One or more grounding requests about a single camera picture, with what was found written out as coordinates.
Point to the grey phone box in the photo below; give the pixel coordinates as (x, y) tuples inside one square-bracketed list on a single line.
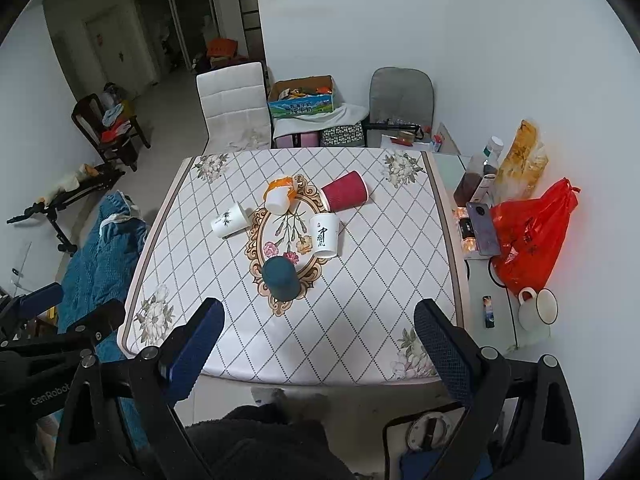
[(487, 244)]

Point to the white padded chair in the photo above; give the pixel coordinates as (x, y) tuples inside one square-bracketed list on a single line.
[(235, 109)]

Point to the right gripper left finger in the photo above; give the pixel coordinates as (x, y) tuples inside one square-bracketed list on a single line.
[(94, 441)]

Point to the grey cushioned chair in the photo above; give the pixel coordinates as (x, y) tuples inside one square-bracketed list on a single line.
[(400, 99)]

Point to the small lighter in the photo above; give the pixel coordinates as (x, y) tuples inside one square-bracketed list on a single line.
[(489, 315)]

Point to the white cup bamboo print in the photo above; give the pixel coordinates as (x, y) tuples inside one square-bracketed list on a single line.
[(231, 221)]

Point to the dark teal cup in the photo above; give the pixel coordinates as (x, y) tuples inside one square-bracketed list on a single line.
[(280, 277)]

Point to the yellow snack bag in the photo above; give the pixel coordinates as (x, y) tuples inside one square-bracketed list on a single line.
[(523, 166)]

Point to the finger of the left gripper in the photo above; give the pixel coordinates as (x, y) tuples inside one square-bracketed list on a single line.
[(22, 309)]

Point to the black exercise bike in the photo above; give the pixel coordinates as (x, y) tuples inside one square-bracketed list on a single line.
[(75, 186)]

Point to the white cup black calligraphy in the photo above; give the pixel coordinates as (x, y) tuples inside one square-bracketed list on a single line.
[(324, 234)]

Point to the white capped bottle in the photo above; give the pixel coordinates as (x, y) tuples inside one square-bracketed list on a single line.
[(492, 152)]

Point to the orange and white cup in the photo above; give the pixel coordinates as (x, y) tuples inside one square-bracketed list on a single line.
[(279, 195)]

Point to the red plastic bag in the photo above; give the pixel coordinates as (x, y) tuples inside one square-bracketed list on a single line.
[(531, 234)]

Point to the dark wooden chair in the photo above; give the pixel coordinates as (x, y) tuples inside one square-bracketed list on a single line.
[(109, 123)]

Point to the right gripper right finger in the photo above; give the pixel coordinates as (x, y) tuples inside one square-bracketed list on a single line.
[(543, 441)]

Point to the dark sauce bottle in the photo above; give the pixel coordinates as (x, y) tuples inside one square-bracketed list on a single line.
[(470, 180)]

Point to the white enamel mug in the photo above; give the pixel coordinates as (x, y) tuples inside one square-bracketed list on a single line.
[(537, 309)]

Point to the cardboard box with items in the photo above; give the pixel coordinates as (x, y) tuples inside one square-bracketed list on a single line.
[(303, 96)]

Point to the red paper cup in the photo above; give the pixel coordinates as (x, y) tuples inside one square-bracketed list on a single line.
[(346, 192)]

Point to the floral diamond pattern tablecloth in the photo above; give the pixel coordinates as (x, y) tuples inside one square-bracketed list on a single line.
[(352, 321)]

